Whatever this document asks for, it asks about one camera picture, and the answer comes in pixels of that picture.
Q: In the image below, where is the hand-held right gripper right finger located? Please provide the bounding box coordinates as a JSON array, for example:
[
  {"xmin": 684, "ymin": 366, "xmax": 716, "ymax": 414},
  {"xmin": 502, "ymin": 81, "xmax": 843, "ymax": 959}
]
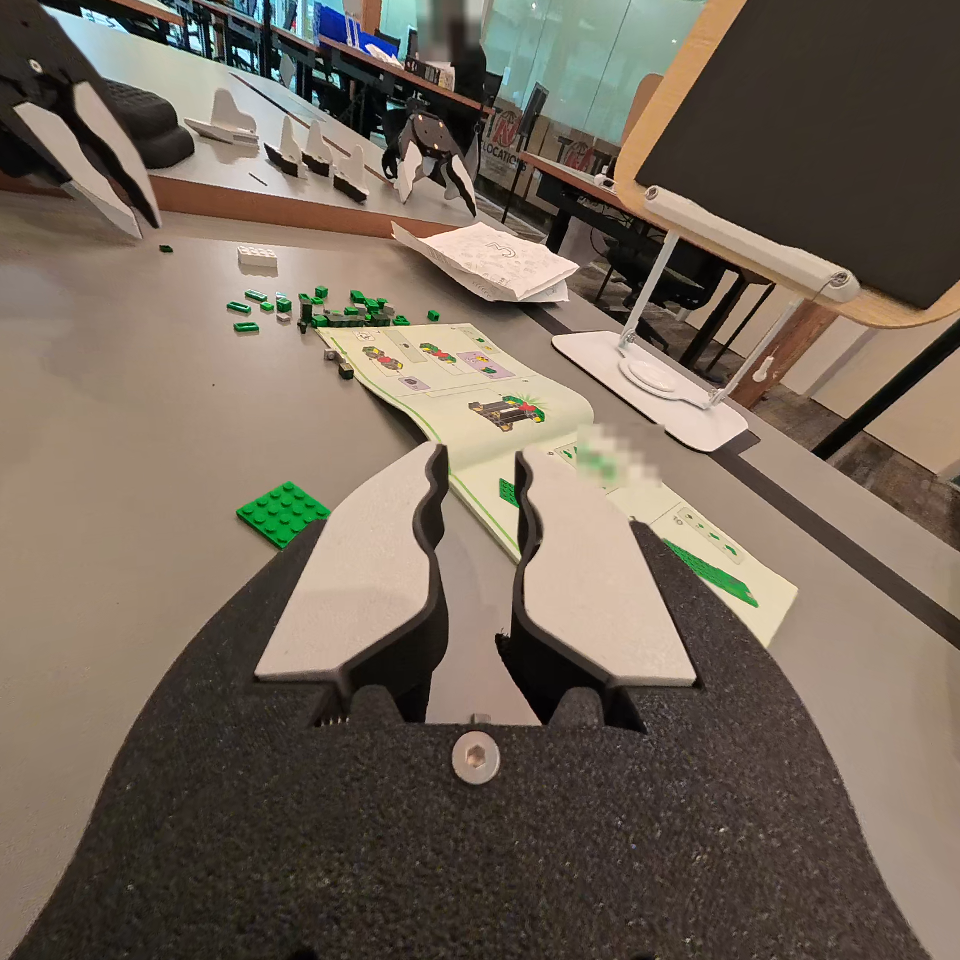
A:
[{"xmin": 510, "ymin": 447, "xmax": 700, "ymax": 691}]

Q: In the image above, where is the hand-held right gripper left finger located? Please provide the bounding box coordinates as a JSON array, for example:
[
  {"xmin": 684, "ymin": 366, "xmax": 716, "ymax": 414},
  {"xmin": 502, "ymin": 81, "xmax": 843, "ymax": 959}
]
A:
[{"xmin": 255, "ymin": 443, "xmax": 450, "ymax": 691}]

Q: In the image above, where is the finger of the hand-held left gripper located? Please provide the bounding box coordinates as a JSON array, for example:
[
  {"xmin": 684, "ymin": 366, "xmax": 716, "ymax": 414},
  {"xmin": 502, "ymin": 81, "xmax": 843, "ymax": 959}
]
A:
[
  {"xmin": 72, "ymin": 81, "xmax": 163, "ymax": 231},
  {"xmin": 12, "ymin": 101, "xmax": 144, "ymax": 243}
]

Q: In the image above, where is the green studded brick plate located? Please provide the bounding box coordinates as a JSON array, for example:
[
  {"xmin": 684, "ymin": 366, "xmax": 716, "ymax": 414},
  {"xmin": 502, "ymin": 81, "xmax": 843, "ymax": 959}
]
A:
[{"xmin": 236, "ymin": 480, "xmax": 333, "ymax": 550}]

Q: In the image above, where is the grey desk with brown edge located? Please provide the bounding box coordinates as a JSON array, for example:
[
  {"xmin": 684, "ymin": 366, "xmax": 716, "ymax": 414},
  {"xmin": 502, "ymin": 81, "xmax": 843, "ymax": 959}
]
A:
[{"xmin": 0, "ymin": 0, "xmax": 496, "ymax": 241}]

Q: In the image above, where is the black dome-shaped object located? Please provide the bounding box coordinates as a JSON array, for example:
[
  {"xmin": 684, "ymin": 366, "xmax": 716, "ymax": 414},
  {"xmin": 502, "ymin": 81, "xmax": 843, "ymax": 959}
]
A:
[{"xmin": 105, "ymin": 83, "xmax": 196, "ymax": 169}]

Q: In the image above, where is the grey wedge plate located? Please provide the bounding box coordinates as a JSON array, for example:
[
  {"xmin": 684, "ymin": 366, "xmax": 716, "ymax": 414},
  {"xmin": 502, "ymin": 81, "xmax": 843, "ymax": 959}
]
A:
[
  {"xmin": 300, "ymin": 123, "xmax": 334, "ymax": 178},
  {"xmin": 183, "ymin": 87, "xmax": 259, "ymax": 148},
  {"xmin": 264, "ymin": 117, "xmax": 301, "ymax": 178},
  {"xmin": 333, "ymin": 150, "xmax": 370, "ymax": 205}
]

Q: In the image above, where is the building instruction booklet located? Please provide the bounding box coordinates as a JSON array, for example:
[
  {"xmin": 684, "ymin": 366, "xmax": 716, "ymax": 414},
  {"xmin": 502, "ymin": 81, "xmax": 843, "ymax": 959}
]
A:
[{"xmin": 315, "ymin": 323, "xmax": 799, "ymax": 649}]

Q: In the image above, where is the scatter of small green bricks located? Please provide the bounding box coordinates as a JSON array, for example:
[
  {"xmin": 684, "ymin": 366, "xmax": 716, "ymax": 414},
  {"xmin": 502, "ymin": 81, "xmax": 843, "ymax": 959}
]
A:
[{"xmin": 225, "ymin": 282, "xmax": 444, "ymax": 376}]

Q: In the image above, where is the idle black gripper device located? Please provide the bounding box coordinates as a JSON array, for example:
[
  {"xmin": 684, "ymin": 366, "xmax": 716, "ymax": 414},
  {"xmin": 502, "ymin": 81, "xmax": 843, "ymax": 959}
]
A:
[{"xmin": 383, "ymin": 108, "xmax": 478, "ymax": 219}]

